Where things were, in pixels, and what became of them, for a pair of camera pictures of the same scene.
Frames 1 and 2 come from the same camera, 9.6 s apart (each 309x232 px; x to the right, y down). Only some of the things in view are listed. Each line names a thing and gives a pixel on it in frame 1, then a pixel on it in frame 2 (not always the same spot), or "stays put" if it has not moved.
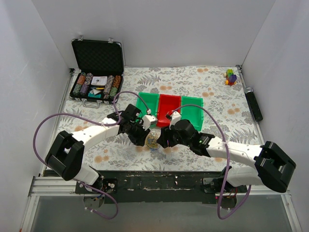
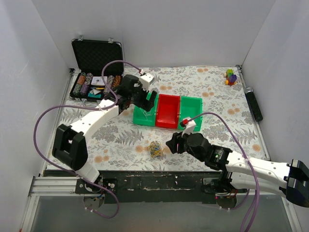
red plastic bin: x=167 y=103 stays put
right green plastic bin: x=195 y=114 stays put
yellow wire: x=151 y=142 to x=156 y=149
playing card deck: x=99 y=80 stays put
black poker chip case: x=100 y=75 stays put
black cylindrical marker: x=253 y=104 stays put
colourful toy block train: x=231 y=78 stays put
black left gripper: x=139 y=135 to x=147 y=100
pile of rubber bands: x=149 y=141 to x=156 y=149
